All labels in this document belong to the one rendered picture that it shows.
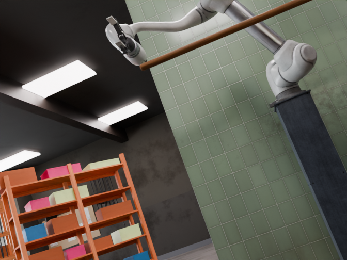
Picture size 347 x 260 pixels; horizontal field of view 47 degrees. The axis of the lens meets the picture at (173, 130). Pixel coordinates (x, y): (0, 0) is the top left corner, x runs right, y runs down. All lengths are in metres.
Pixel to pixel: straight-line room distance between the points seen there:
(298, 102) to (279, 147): 0.52
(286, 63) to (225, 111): 0.73
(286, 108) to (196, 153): 0.79
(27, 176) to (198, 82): 3.95
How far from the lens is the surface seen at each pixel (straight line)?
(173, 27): 2.40
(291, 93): 2.46
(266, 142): 2.85
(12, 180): 6.29
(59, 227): 6.29
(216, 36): 1.68
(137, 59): 2.22
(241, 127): 2.87
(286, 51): 2.33
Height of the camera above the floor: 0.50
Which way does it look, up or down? 14 degrees up
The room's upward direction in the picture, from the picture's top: 20 degrees counter-clockwise
